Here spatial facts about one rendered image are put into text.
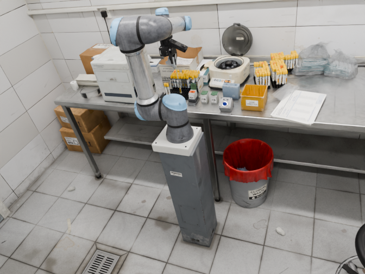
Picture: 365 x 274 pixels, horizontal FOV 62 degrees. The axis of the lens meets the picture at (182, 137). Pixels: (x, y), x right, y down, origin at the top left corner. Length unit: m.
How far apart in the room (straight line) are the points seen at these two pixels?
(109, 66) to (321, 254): 1.81
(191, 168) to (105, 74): 0.87
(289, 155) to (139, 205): 1.26
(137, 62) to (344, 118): 1.10
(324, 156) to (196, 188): 1.09
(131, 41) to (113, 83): 0.77
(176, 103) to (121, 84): 0.65
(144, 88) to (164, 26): 0.32
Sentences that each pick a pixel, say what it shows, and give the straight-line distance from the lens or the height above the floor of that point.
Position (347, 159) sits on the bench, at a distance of 2.48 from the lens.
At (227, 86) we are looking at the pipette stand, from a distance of 1.89.
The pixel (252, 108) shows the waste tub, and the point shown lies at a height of 0.89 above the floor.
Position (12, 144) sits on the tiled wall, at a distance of 3.07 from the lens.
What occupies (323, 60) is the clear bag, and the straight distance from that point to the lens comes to 2.18.
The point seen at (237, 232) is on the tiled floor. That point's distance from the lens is 2.29.
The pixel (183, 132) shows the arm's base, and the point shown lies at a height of 0.97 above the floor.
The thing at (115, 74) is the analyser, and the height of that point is 1.10.
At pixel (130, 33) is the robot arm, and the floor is 1.51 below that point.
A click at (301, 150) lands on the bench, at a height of 0.27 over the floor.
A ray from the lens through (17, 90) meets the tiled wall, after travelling 3.06.
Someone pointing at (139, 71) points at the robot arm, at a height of 1.32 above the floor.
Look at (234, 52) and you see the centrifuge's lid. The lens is 2.28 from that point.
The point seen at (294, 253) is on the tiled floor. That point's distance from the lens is 2.24.
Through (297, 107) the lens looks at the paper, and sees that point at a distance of 1.83.
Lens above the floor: 1.92
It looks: 38 degrees down
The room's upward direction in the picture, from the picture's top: 12 degrees counter-clockwise
